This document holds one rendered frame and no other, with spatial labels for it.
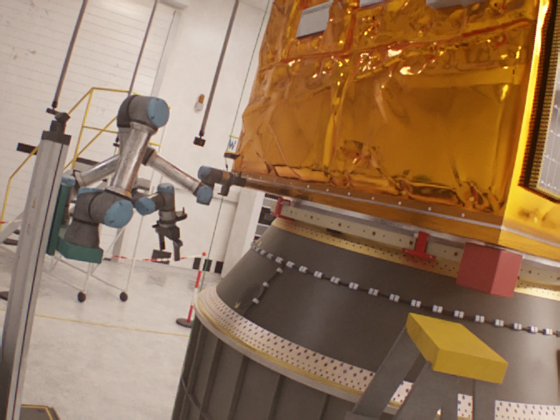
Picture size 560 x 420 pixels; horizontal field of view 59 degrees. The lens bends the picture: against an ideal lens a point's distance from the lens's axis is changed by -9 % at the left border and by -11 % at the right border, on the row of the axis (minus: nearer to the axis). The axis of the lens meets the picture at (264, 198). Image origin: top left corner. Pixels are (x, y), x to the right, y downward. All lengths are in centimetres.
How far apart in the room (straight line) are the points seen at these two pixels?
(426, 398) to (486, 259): 70
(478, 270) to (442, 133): 46
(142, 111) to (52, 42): 736
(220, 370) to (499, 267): 119
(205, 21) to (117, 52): 180
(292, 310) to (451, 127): 89
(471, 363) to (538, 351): 105
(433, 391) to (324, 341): 91
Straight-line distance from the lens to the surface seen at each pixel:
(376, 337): 194
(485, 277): 171
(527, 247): 180
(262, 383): 207
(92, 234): 221
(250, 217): 971
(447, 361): 110
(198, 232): 1026
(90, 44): 954
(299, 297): 210
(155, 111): 213
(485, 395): 117
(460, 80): 186
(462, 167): 175
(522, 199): 172
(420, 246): 199
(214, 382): 232
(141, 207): 226
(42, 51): 941
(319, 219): 220
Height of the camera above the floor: 172
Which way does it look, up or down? level
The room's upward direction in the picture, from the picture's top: 14 degrees clockwise
